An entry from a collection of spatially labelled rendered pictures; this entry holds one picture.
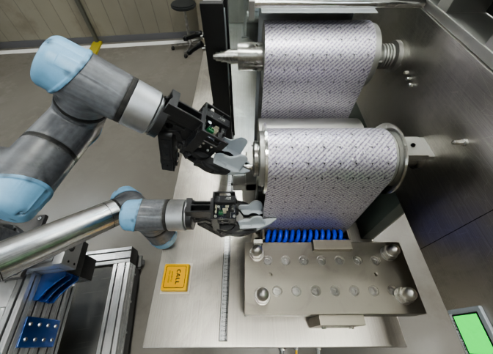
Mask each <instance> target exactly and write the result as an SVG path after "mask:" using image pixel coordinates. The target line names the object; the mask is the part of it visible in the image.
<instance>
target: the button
mask: <svg viewBox="0 0 493 354"><path fill-rule="evenodd" d="M190 268H191V266H190V264H165V268H164V275H163V279H162V283H161V291H162V292H187V291H188V285H189V274H190Z"/></svg>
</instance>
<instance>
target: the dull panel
mask: <svg viewBox="0 0 493 354"><path fill-rule="evenodd" d="M348 118H357V119H359V120H360V121H361V122H362V124H363V126H364V128H367V125H366V124H365V121H364V119H363V117H362V114H361V112H360V110H359V107H358V105H357V102H356V103H355V104H354V107H353V109H352V111H351V113H350V115H349V117H348ZM403 213H404V211H403V208H402V206H401V203H400V202H399V200H398V197H397V195H396V193H395V191H394V192H392V193H389V194H382V193H381V194H380V195H379V197H378V198H377V199H376V200H375V201H374V202H373V204H372V205H371V206H370V207H369V208H368V209H367V210H366V211H365V212H364V213H363V214H362V215H361V216H360V218H359V219H358V220H357V226H358V230H359V233H360V237H361V239H373V238H374V237H375V236H377V234H378V233H380V232H381V231H382V230H383V229H385V228H386V227H387V226H389V225H390V224H391V223H392V222H393V221H394V220H395V219H396V218H398V217H399V216H400V215H401V214H403Z"/></svg>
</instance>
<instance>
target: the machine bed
mask: <svg viewBox="0 0 493 354"><path fill-rule="evenodd" d="M231 71H232V85H233V111H234V125H235V135H234V136H233V139H237V138H239V137H244V138H245V139H247V144H246V146H245V148H244V149H243V151H242V153H241V154H242V155H246V152H252V149H253V147H252V144H253V141H254V136H255V97H256V77H257V71H239V70H238V65H237V64H232V65H231ZM206 102H208V103H210V104H211V105H213V98H212V92H211V82H210V77H209V72H208V61H207V56H206V51H203V55H202V62H201V66H200V72H199V76H198V80H197V87H196V91H195V94H194V101H193V105H192V108H194V109H196V110H198V111H199V110H200V109H201V108H202V106H203V105H204V104H205V103H206ZM213 191H227V175H220V174H210V173H207V172H205V171H203V170H202V169H201V168H199V167H198V166H194V163H192V162H191V161H190V160H188V159H185V158H184V157H183V155H182V158H181V162H180V168H179V172H178V179H177V182H176V186H175V193H174V197H173V199H186V198H193V200H195V201H210V200H211V198H212V197H213ZM348 230H349V233H350V236H351V242H373V239H361V237H360V233H359V230H358V226H357V222H355V223H353V224H352V225H351V227H350V228H349V229H348ZM177 233H178V236H177V239H176V241H175V242H174V244H173V245H172V246H170V247H169V248H165V249H163V250H162V254H161V261H160V265H159V269H158V275H157V279H156V285H155V289H154V293H153V299H152V303H151V307H150V314H149V317H148V321H147V328H146V332H145V338H144V342H143V346H142V347H143V348H279V347H407V345H406V341H405V338H404V336H403V332H402V330H401V325H400V323H399V320H398V317H364V318H365V323H366V325H363V326H358V327H354V329H349V328H327V329H321V328H310V325H309V319H310V318H312V317H245V316H244V244H245V243H251V242H252V234H249V235H246V236H243V237H233V236H231V249H230V287H229V307H228V327H227V342H219V319H220V306H221V292H222V266H223V252H224V237H220V236H218V235H215V234H214V233H212V232H209V231H208V230H207V229H204V228H202V227H201V226H198V225H197V223H196V225H195V228H194V230H186V231H177ZM166 263H193V269H192V275H191V286H190V293H189V295H159V294H160V290H161V283H162V279H163V275H164V268H165V264H166Z"/></svg>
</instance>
